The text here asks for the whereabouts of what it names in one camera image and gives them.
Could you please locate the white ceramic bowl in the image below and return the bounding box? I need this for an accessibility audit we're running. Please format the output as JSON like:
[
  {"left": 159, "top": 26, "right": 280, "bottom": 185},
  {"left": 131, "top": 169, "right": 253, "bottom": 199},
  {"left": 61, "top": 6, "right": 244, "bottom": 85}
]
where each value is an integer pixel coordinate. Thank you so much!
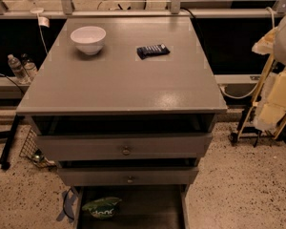
[{"left": 71, "top": 26, "right": 107, "bottom": 55}]

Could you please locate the middle grey drawer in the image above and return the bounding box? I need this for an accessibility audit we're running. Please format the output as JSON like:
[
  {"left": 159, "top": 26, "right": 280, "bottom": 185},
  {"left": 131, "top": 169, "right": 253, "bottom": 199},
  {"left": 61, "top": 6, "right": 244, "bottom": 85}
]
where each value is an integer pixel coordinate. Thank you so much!
[{"left": 58, "top": 167, "right": 198, "bottom": 186}]

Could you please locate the wire mesh basket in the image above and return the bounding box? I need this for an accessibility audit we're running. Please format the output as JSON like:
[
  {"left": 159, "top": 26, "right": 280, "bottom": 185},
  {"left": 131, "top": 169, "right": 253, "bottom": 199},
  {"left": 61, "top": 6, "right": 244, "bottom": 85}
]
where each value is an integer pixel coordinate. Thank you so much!
[{"left": 19, "top": 129, "right": 55, "bottom": 168}]

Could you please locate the clear water bottle left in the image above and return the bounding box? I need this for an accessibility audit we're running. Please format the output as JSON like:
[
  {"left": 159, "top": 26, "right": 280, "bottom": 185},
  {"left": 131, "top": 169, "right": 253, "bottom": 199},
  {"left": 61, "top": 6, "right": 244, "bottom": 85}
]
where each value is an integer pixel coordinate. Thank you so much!
[{"left": 8, "top": 54, "right": 30, "bottom": 84}]

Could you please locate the grey drawer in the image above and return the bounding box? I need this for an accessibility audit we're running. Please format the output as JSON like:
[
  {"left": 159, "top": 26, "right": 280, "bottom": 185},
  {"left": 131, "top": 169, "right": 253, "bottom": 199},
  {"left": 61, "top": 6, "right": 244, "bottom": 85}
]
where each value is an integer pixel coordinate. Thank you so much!
[
  {"left": 35, "top": 133, "right": 213, "bottom": 161},
  {"left": 58, "top": 167, "right": 198, "bottom": 186}
]

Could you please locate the white cable with tag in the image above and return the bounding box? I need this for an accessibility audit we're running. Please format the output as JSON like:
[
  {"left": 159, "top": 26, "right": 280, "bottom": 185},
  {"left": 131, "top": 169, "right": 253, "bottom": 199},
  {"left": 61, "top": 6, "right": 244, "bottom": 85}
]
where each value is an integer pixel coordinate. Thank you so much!
[{"left": 23, "top": 0, "right": 51, "bottom": 55}]

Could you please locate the dark blue snack bar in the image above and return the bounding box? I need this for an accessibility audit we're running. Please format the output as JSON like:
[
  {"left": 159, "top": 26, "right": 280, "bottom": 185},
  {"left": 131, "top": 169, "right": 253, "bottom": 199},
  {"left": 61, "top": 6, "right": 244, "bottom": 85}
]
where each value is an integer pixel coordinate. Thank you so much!
[{"left": 136, "top": 44, "right": 170, "bottom": 60}]

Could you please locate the clear water bottle right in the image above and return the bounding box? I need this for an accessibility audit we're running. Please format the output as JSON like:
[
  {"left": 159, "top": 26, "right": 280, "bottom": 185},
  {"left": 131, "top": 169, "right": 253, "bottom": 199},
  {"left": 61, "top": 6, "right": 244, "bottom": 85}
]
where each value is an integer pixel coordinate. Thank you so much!
[{"left": 21, "top": 53, "right": 38, "bottom": 79}]

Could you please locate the clear water bottle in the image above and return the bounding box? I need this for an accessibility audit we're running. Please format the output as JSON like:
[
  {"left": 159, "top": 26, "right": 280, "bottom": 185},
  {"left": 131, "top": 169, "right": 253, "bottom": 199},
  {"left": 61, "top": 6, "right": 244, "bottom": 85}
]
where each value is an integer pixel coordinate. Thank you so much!
[
  {"left": 8, "top": 54, "right": 30, "bottom": 84},
  {"left": 21, "top": 53, "right": 38, "bottom": 79}
]

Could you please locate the black metal leg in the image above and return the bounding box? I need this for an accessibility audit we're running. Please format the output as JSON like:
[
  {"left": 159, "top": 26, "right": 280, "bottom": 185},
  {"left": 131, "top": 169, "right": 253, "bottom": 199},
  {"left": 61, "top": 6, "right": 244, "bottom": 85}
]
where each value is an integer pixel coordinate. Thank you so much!
[{"left": 0, "top": 115, "right": 20, "bottom": 170}]

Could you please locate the green rice chip bag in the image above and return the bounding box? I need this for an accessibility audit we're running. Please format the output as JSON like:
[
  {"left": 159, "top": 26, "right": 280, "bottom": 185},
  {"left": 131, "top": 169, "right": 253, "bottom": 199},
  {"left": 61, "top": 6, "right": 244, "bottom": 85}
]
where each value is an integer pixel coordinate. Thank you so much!
[{"left": 82, "top": 197, "right": 122, "bottom": 219}]

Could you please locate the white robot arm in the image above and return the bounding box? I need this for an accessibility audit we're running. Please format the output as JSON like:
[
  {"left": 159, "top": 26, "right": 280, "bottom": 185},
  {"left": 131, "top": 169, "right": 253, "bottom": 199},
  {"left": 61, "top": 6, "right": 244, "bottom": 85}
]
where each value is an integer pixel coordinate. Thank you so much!
[{"left": 252, "top": 14, "right": 286, "bottom": 66}]

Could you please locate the white hose cable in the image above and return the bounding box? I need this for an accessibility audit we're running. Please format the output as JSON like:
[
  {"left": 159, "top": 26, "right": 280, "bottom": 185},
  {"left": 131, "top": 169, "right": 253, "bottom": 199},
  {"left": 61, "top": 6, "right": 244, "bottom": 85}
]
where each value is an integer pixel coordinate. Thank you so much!
[{"left": 218, "top": 7, "right": 276, "bottom": 100}]

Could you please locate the grey drawer cabinet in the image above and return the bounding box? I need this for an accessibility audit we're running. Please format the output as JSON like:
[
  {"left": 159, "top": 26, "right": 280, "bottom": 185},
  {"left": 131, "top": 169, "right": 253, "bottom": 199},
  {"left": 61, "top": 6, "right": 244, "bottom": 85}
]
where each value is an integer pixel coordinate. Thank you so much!
[{"left": 15, "top": 16, "right": 229, "bottom": 229}]

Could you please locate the top grey drawer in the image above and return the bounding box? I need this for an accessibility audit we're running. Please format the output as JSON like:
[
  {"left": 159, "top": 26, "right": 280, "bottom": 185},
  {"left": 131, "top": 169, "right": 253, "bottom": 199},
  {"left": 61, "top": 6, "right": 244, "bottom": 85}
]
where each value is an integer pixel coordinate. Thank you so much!
[{"left": 35, "top": 133, "right": 213, "bottom": 161}]

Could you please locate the bottom open drawer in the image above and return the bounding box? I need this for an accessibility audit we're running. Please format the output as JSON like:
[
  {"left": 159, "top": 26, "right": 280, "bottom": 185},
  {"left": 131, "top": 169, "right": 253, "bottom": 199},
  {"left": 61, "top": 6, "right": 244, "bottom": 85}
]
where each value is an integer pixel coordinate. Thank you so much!
[{"left": 74, "top": 185, "right": 190, "bottom": 229}]

